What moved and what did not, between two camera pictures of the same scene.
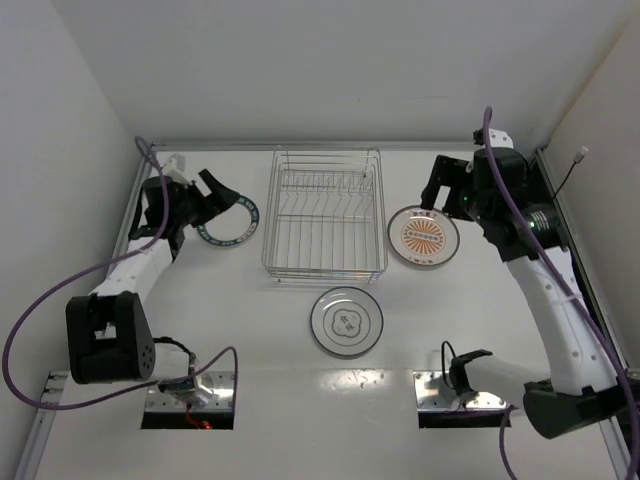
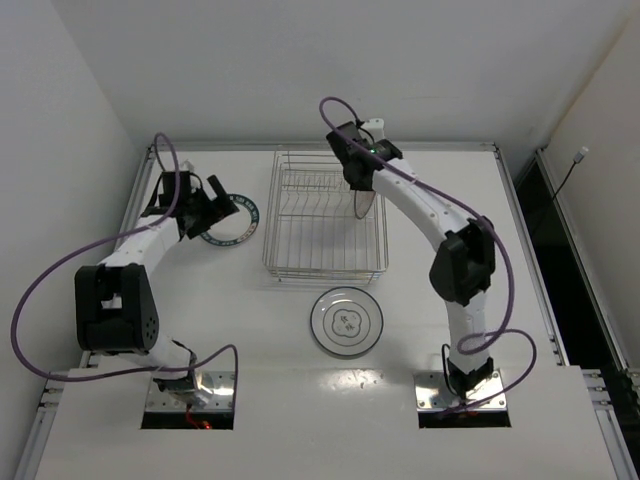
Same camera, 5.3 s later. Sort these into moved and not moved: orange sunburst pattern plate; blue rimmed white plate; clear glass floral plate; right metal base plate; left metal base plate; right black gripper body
Moved: right black gripper body; orange sunburst pattern plate
Not moved: right metal base plate; left metal base plate; clear glass floral plate; blue rimmed white plate
